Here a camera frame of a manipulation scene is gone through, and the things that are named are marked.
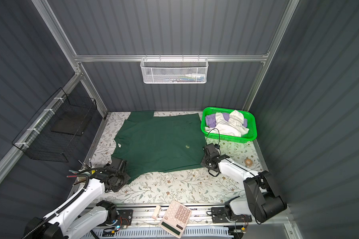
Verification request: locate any green plastic laundry basket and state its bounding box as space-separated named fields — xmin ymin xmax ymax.
xmin=201 ymin=107 xmax=257 ymax=143

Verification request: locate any dark green t shirt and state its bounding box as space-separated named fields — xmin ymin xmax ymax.
xmin=111 ymin=111 xmax=205 ymax=180

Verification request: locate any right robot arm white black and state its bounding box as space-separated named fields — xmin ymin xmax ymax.
xmin=200 ymin=143 xmax=287 ymax=224

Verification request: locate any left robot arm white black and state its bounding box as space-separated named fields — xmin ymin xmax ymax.
xmin=23 ymin=157 xmax=130 ymax=239

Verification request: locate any white pen cup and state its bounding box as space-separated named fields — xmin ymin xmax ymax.
xmin=66 ymin=159 xmax=93 ymax=186

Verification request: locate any floral table mat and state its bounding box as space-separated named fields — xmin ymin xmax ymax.
xmin=73 ymin=111 xmax=265 ymax=205

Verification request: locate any purple t shirt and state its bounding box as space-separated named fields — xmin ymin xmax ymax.
xmin=205 ymin=113 xmax=248 ymax=128

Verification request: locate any brown tape roll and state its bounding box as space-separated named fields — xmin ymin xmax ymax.
xmin=244 ymin=158 xmax=253 ymax=167

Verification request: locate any white t shirt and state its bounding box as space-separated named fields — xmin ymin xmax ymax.
xmin=204 ymin=110 xmax=250 ymax=137

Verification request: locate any small white eraser block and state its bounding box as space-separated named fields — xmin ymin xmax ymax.
xmin=152 ymin=205 xmax=161 ymax=220

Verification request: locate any pink white calculator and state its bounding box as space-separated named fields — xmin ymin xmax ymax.
xmin=159 ymin=201 xmax=192 ymax=239

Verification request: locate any white bottle in basket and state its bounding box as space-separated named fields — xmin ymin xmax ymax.
xmin=185 ymin=73 xmax=206 ymax=80

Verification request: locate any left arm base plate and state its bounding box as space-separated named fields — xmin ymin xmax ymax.
xmin=98 ymin=210 xmax=134 ymax=227

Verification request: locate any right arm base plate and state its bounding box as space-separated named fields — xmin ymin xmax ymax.
xmin=206 ymin=207 xmax=252 ymax=224

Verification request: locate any black wire wall basket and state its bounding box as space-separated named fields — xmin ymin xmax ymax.
xmin=12 ymin=90 xmax=97 ymax=163

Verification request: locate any white wire wall basket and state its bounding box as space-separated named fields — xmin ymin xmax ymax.
xmin=140 ymin=59 xmax=209 ymax=84

